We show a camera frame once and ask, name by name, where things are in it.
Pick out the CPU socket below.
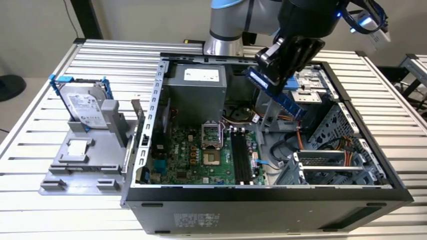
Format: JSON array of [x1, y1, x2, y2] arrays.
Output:
[[202, 148, 224, 167]]

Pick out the metal optical drive cage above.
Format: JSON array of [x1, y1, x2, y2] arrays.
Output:
[[258, 64, 335, 126]]

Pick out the metal slat side table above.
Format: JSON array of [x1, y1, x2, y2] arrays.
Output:
[[398, 53, 427, 111]]

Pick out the grey power supply unit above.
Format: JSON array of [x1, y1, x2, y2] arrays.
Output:
[[163, 62, 228, 126]]

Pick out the black wire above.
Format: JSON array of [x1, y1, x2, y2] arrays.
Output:
[[268, 138, 296, 172]]

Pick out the black RAM slot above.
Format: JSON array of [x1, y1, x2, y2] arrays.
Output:
[[231, 126, 247, 185]]

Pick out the black round chair base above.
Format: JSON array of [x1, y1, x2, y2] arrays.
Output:
[[0, 74, 27, 102]]

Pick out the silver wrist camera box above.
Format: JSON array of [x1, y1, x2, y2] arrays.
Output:
[[350, 9, 392, 52]]

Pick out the blue expansion slot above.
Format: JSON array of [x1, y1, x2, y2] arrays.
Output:
[[154, 159, 168, 175]]

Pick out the power supply wire bundle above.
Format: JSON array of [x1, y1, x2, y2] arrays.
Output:
[[222, 104, 263, 125]]

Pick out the orange wire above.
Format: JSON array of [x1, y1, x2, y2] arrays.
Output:
[[295, 126, 304, 151]]

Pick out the graphics card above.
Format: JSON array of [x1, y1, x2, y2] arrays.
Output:
[[128, 98, 148, 151]]

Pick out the blue drive bay latch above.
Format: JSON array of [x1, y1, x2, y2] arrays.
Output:
[[284, 74, 299, 91]]

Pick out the green motherboard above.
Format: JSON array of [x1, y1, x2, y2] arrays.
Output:
[[150, 124, 268, 186]]

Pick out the blue camera cable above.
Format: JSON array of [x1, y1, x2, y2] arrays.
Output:
[[339, 0, 390, 35]]

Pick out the silver CPU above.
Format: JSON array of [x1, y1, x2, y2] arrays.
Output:
[[67, 140, 88, 156]]

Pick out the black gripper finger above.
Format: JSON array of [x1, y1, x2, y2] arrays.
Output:
[[278, 36, 327, 91], [255, 36, 298, 85]]

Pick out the metal socket cover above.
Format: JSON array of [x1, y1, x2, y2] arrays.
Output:
[[200, 120, 224, 149]]

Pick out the metal disk bay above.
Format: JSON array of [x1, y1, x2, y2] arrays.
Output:
[[276, 149, 371, 186]]

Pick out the black open PC case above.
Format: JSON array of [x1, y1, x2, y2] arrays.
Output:
[[119, 51, 415, 236]]

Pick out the grey parts rack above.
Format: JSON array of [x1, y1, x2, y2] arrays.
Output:
[[37, 99, 144, 197]]

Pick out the black post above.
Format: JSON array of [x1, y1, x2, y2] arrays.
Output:
[[68, 0, 104, 40]]

